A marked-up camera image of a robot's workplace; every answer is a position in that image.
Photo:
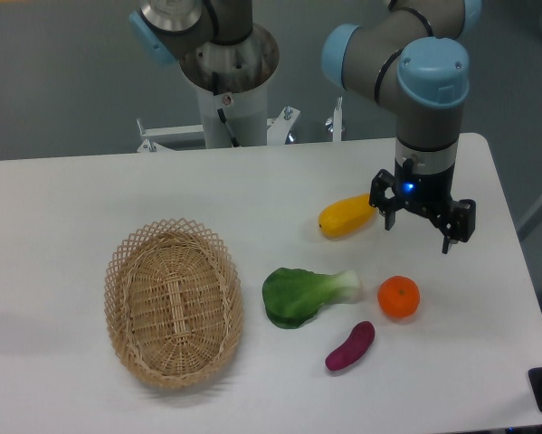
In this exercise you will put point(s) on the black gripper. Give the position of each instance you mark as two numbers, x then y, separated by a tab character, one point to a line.
421	183

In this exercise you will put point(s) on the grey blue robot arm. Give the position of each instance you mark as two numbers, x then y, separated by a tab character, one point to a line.
411	64

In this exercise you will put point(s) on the green bok choy vegetable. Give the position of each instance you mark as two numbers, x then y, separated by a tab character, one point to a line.
292	297

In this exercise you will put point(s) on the yellow mango fruit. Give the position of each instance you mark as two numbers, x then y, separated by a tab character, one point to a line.
346	216

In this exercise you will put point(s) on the orange tangerine fruit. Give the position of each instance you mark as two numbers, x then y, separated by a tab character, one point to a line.
398	297

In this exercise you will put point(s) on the purple sweet potato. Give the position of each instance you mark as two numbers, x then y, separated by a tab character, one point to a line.
353	349

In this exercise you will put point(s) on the woven wicker basket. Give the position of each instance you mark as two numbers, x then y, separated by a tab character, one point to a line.
173	304

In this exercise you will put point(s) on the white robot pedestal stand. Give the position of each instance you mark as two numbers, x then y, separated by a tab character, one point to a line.
228	120

